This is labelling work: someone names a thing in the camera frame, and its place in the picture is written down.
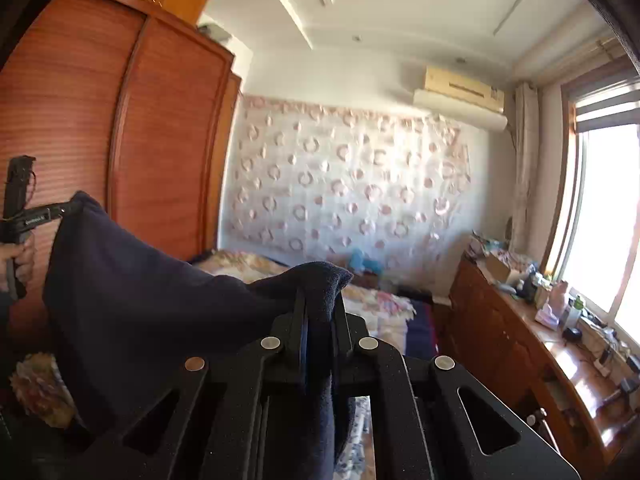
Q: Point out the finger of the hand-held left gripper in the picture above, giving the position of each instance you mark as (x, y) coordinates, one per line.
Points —
(64, 208)

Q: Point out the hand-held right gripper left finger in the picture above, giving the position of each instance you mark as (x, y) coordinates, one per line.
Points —
(285, 330)

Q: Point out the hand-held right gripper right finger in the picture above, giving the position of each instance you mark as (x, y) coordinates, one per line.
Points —
(352, 340)

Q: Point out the navy printed t-shirt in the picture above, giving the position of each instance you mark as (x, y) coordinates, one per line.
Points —
(150, 310)

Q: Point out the person's left hand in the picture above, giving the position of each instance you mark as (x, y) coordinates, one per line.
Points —
(29, 260)

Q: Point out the navy blanket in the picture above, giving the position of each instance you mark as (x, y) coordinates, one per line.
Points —
(422, 325)

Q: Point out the blue toy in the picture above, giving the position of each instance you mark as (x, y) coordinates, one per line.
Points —
(362, 260)

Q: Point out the blue floral bedsheet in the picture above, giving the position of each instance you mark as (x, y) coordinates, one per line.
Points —
(350, 445)

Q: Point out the wooden slatted wardrobe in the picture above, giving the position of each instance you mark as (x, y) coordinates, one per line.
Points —
(165, 135)

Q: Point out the wooden sideboard cabinet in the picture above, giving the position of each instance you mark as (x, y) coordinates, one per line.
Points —
(500, 350)

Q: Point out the cardboard box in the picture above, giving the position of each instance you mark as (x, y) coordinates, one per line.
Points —
(497, 267)

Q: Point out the circle-patterned sheer curtain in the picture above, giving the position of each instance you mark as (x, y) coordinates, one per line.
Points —
(350, 175)

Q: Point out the yellow floral cloth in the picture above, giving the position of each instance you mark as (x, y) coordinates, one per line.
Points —
(42, 390)

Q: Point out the pink bottle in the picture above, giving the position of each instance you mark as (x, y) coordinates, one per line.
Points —
(560, 295)

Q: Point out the green-capped bottle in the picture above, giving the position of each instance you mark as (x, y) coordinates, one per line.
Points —
(576, 312)

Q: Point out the white box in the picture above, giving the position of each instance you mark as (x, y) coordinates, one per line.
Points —
(215, 32)

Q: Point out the beige window curtain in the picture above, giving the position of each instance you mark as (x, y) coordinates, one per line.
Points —
(525, 160)

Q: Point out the wood-framed window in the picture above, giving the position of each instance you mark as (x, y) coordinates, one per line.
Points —
(600, 200)

